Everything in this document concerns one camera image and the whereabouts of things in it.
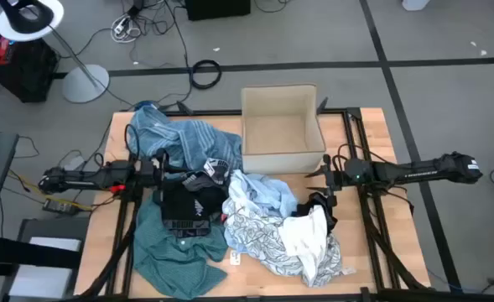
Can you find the white round-top floor stand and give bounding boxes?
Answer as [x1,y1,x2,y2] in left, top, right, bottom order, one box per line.
[0,0,111,104]

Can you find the white black leaf-print garment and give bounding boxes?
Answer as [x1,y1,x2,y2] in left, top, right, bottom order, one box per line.
[223,205,356,289]

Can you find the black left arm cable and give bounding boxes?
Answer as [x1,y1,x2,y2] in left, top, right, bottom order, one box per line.
[123,123,142,163]

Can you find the grey printed underwear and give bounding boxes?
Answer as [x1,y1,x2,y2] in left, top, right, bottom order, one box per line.
[182,157,231,189]

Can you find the red item on crate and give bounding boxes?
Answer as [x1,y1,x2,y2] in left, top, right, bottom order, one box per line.
[0,35,12,65]

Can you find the blue striped cloth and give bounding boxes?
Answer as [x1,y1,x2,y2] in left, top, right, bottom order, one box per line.
[127,104,244,181]

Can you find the black box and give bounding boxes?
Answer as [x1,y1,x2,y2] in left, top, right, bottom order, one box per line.
[184,0,252,22]

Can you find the yellow cable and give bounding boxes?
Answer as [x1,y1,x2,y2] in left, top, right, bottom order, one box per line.
[7,167,93,211]

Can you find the white floor object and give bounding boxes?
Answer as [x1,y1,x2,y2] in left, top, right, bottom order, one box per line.
[401,0,432,12]

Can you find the white power strip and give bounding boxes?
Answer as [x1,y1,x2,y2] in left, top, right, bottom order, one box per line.
[111,13,143,44]

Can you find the open cardboard box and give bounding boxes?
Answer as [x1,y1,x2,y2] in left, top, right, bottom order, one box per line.
[240,83,327,175]

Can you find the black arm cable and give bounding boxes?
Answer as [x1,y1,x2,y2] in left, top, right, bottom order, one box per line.
[332,143,394,169]
[123,123,142,163]

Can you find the black Puma shorts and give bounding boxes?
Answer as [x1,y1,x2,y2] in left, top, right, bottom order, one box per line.
[158,178,231,239]

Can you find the black crate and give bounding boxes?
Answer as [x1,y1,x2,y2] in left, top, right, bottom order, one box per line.
[0,35,60,104]

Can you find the teal dotted shirt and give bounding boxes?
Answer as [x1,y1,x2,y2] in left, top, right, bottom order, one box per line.
[132,190,230,301]

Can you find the black ring-shaped object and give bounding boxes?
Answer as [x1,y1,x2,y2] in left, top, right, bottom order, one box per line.
[0,0,55,34]

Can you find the coiled black cable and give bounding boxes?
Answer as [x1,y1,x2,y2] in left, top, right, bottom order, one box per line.
[190,58,223,91]

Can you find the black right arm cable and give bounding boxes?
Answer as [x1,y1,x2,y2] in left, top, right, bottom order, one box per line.
[332,143,394,169]

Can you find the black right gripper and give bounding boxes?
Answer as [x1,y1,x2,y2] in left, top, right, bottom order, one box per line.
[304,154,347,207]

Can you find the black power adapter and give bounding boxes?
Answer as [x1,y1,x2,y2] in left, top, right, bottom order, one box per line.
[41,197,81,217]

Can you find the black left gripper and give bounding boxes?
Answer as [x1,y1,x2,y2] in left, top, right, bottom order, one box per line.
[137,148,190,203]

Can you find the light blue patterned shirt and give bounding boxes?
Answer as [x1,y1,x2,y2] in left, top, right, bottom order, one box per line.
[221,169,300,253]

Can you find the black floor cable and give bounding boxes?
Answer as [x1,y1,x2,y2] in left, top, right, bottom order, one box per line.
[103,0,197,110]

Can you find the plain white cloth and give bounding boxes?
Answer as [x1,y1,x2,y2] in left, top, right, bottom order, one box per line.
[278,204,330,286]

